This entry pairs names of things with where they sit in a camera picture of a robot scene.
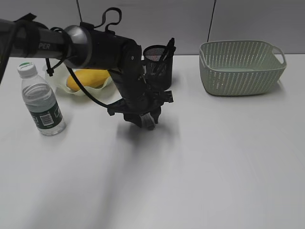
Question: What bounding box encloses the grey white eraser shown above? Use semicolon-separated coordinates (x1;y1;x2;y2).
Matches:
140;113;155;131

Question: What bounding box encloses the pale green wavy plate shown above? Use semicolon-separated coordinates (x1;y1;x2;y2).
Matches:
43;63;112;96

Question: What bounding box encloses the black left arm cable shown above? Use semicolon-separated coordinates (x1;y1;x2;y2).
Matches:
0;7;124;108

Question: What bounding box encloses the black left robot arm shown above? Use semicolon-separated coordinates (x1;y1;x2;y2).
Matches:
0;13;175;130

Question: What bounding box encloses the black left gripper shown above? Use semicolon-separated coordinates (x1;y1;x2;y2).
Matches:
107;90;173;128

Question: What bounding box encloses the pale green woven basket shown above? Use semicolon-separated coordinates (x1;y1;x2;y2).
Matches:
199;40;287;97

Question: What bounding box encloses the black mesh pen holder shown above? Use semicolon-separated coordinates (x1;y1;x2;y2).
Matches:
143;45;173;91

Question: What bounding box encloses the clear water bottle green label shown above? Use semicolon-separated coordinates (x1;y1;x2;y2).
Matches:
17;62;66;136

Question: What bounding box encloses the black marker pen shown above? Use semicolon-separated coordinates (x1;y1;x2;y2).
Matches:
159;38;176;62

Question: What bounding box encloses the yellow mango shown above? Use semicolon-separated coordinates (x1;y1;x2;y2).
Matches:
66;69;110;92

